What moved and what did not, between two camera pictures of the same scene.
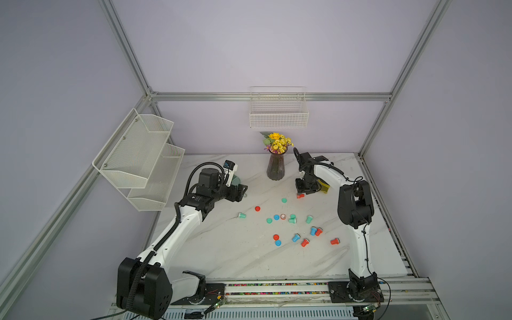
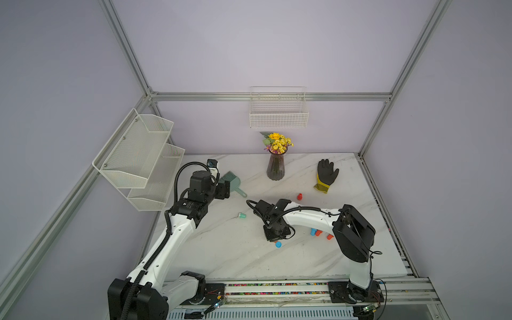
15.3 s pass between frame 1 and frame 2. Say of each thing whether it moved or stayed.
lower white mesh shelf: stayed
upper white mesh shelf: stayed
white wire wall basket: stayed
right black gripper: moved
